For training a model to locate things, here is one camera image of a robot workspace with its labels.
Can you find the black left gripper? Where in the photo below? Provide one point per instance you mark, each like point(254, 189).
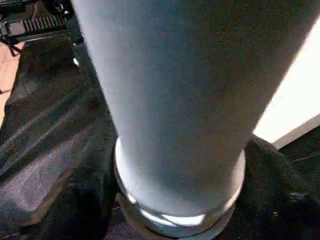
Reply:
point(35, 22)

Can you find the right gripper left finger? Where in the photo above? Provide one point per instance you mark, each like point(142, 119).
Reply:
point(90, 200)

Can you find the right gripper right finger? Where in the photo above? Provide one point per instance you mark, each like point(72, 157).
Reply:
point(280, 200)

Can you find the white plastic table leg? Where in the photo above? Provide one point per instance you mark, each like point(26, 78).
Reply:
point(185, 90)

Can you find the black work mat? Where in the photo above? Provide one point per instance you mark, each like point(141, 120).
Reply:
point(40, 125)

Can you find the white plastic table top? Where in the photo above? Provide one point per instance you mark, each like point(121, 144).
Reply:
point(295, 100)

